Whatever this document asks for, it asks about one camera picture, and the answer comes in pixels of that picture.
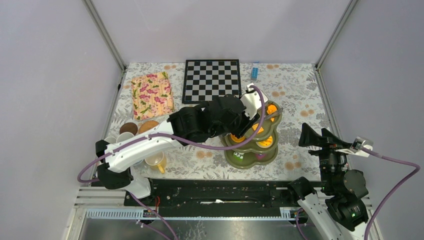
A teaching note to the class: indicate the orange round bun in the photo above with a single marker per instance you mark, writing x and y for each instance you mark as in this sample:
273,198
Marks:
236,139

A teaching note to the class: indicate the yellow fruit tart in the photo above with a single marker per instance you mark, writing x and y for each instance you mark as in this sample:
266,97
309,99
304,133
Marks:
266,143

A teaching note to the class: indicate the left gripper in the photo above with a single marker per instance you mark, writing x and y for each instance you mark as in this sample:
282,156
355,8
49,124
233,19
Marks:
247,124

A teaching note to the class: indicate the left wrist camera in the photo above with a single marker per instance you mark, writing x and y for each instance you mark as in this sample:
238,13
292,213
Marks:
251,101

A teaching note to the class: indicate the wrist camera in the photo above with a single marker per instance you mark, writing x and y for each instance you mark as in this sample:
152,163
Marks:
251,101
356,148

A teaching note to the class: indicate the green kiwi cake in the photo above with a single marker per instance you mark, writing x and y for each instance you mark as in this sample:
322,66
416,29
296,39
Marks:
238,156

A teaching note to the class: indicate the yellow handled mug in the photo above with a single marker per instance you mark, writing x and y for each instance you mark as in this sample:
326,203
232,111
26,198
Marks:
157,161

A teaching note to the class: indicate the black white chessboard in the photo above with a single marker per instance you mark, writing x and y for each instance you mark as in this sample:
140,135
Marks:
205,79

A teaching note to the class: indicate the dark brown coaster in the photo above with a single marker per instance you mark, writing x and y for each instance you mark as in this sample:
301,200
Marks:
129,127

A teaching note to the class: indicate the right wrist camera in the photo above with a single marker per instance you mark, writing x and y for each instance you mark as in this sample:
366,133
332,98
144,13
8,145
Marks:
356,148

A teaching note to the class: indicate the green three-tier serving stand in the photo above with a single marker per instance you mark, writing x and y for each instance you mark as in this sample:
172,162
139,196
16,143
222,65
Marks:
267,129

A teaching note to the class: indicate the floral pastry tray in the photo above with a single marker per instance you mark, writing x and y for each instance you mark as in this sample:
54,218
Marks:
151,96

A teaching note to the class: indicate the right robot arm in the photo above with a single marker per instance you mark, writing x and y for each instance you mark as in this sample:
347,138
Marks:
343,210

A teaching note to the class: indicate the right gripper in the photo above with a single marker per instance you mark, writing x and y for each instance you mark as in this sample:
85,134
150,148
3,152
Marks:
308,136

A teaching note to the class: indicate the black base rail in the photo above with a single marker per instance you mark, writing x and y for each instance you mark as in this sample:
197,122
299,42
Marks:
193,198

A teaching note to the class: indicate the metal serving tongs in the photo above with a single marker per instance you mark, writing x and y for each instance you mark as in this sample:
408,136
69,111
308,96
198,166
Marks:
280,111

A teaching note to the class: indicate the woven rattan coaster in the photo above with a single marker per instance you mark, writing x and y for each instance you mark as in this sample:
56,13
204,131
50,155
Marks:
146,126

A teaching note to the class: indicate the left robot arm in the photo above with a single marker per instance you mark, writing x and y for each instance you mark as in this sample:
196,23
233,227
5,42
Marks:
115,170

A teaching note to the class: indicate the blue rectangular block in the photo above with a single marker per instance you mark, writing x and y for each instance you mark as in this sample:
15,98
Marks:
254,74

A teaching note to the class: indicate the kiwi purple cake slice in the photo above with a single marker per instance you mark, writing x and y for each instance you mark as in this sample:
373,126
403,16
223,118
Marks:
260,157

